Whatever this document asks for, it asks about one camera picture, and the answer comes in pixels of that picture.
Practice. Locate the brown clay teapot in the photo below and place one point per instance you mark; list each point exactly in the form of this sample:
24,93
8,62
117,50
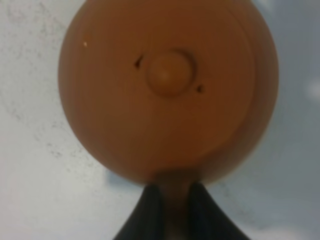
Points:
169,92

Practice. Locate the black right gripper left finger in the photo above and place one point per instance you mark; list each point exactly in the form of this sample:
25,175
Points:
146,222

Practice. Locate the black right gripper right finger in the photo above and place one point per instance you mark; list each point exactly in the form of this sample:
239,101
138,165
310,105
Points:
206,220

